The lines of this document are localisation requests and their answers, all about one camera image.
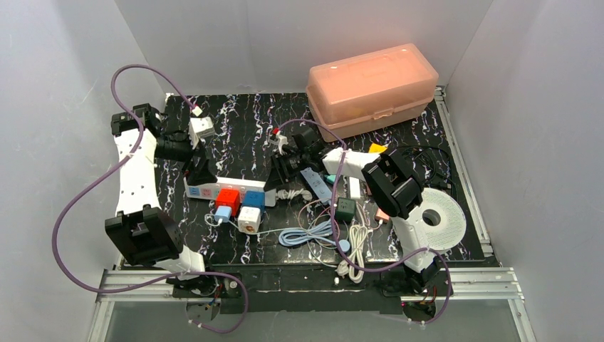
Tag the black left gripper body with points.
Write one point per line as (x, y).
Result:
(197, 157)

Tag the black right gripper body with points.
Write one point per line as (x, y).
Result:
(287, 164)

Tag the light blue socket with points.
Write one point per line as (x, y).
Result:
(317, 185)

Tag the yellow cube socket adapter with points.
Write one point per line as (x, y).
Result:
(375, 148)

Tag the pink translucent storage box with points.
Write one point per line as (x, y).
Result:
(369, 92)

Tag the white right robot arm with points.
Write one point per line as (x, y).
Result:
(394, 186)

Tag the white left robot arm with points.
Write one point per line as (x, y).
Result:
(141, 230)

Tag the blue power adapter plug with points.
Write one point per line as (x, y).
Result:
(255, 199)

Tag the red power adapter plug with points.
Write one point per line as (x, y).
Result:
(229, 197)

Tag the small pink usb plug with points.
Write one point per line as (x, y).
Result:
(381, 217)

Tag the small light blue charger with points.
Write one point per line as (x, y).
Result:
(222, 214)

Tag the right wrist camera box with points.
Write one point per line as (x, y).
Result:
(279, 140)

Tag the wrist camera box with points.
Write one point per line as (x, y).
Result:
(279, 140)
(199, 129)

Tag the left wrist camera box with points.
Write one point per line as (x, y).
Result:
(199, 129)

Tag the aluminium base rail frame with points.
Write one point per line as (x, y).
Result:
(312, 287)

